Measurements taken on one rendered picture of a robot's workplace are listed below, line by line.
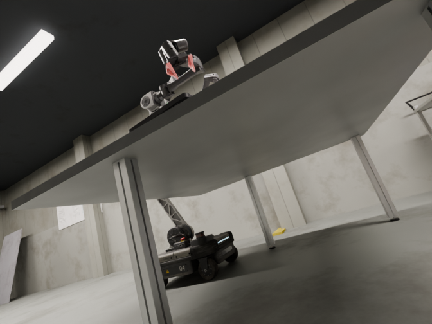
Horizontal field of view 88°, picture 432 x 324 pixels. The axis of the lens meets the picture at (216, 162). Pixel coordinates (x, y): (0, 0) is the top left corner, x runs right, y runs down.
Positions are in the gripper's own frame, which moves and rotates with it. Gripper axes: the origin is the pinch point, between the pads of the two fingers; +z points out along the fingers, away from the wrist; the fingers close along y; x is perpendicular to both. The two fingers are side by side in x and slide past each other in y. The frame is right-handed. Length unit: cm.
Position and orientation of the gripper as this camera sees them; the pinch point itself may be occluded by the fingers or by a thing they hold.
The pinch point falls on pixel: (185, 73)
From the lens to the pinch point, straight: 117.8
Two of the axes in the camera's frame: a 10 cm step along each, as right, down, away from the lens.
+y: 8.4, -4.7, 2.9
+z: 5.3, 8.1, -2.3
